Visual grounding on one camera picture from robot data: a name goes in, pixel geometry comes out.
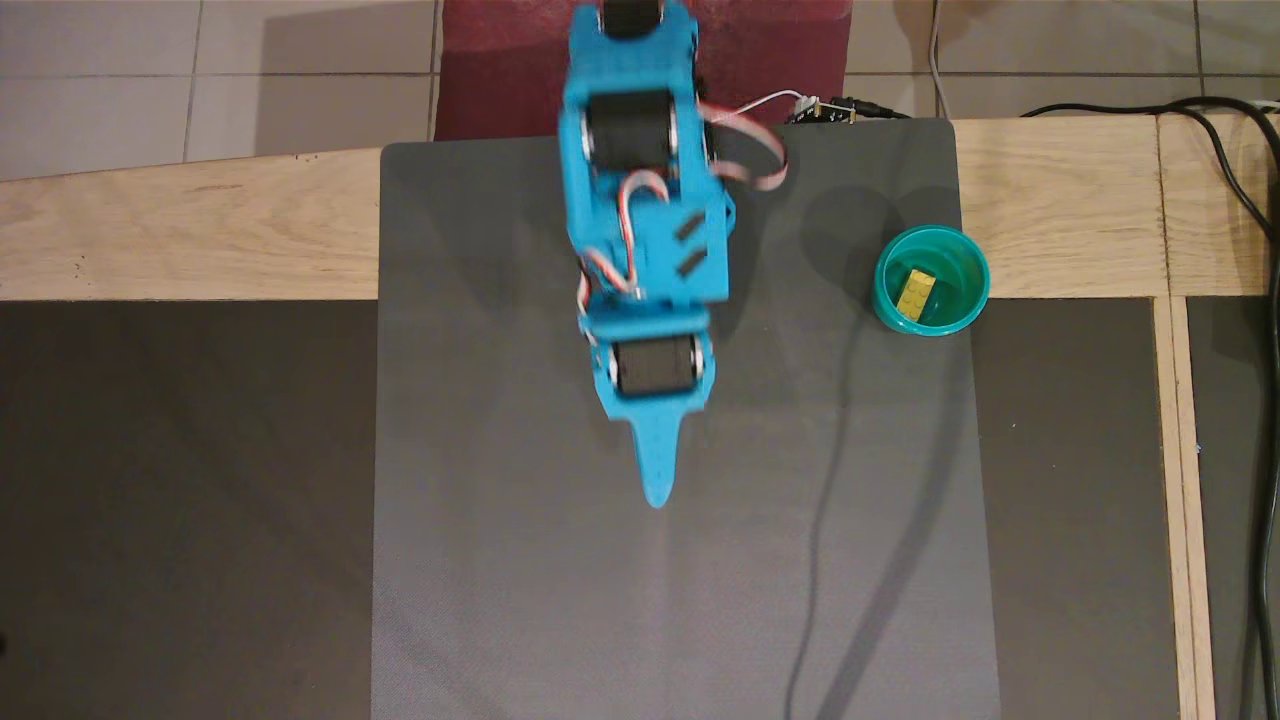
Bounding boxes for red white black servo cable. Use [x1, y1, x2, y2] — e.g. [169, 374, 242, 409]
[578, 168, 673, 301]

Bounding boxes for burgundy chair behind robot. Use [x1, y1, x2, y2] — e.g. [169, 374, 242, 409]
[432, 0, 851, 141]

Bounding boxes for thin white cable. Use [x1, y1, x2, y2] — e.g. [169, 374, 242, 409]
[928, 0, 951, 119]

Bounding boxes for white servo lead to board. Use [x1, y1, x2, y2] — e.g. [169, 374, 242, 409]
[698, 89, 807, 193]

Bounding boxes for cream lego brick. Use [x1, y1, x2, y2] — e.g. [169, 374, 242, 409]
[895, 268, 940, 322]

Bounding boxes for small controller board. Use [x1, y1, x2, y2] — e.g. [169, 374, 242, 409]
[785, 95, 853, 126]

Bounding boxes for thick black cable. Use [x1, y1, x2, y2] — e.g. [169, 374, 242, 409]
[1020, 95, 1280, 720]

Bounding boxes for green plastic cup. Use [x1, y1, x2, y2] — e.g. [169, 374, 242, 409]
[874, 225, 991, 337]

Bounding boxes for dark grey mat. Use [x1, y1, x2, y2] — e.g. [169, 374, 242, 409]
[370, 118, 1001, 720]

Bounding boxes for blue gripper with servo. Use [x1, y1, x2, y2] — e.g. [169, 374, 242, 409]
[583, 305, 718, 510]

